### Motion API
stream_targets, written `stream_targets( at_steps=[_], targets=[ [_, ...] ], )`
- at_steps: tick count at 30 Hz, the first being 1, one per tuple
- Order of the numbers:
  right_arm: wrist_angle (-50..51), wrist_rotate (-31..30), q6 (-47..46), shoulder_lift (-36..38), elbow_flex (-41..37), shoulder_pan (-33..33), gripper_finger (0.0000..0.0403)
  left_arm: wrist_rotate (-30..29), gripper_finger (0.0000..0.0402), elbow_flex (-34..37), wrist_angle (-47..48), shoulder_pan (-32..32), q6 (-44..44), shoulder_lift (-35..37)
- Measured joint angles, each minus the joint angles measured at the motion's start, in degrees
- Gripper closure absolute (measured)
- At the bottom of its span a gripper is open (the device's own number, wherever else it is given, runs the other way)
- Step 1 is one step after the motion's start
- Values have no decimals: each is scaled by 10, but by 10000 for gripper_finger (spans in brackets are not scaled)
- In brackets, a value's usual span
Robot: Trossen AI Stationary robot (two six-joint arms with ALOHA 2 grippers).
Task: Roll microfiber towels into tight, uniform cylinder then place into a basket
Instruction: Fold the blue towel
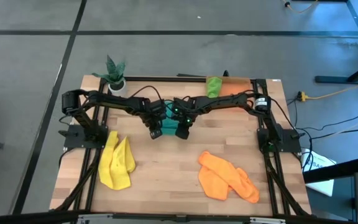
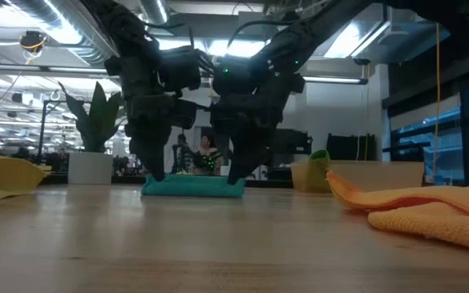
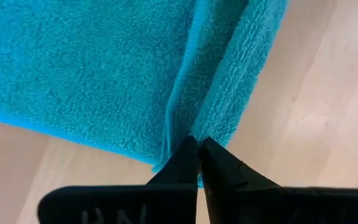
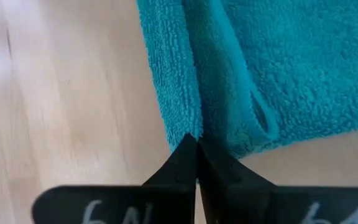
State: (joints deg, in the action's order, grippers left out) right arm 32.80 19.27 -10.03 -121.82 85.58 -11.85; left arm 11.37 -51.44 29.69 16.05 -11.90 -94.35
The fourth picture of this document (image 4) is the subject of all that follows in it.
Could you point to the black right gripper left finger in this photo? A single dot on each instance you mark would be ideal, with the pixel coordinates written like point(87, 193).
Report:
point(166, 199)

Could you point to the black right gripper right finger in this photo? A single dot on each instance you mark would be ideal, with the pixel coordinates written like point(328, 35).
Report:
point(244, 202)

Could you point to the teal microfiber towel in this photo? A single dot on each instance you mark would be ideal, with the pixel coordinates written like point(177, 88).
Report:
point(291, 62)

